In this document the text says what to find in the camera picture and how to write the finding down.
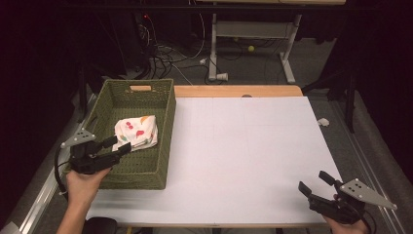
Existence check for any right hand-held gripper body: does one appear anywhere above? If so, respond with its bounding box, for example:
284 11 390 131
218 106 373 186
308 177 398 225

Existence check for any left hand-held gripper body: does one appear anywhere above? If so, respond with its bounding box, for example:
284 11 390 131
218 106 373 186
59 128 122 176

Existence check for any white cloth with coloured print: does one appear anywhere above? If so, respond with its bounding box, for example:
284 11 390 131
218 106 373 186
111 114 160 152

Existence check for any green woven basket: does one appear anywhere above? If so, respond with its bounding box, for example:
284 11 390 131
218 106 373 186
66 78 177 191

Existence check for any person's right hand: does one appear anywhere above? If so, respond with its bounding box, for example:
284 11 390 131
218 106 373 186
322 215 371 234

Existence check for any person's left hand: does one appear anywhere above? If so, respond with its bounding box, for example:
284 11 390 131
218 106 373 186
65 167 112 205

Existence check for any black round object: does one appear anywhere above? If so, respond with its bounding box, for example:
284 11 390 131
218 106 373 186
84 216 119 234

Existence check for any white table cover sheet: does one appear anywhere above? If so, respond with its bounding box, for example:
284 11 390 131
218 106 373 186
86 96 343 226

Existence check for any black metal stand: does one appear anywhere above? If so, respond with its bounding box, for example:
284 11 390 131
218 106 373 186
301 64 358 134

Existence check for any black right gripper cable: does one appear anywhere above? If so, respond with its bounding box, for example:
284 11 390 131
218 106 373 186
360 209 378 234

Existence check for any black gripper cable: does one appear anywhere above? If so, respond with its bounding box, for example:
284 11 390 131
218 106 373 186
360 209 378 234
54 145 71 200

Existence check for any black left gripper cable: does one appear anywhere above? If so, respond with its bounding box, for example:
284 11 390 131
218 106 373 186
54 145 71 200

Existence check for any aluminium rail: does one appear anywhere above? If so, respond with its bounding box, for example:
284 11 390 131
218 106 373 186
326 98 402 234
18 94 98 234

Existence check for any bundle of floor cables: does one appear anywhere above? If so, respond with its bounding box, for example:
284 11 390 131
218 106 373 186
138 13 209 84

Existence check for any white metal desk frame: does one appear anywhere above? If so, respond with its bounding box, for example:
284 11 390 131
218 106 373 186
207 12 304 85

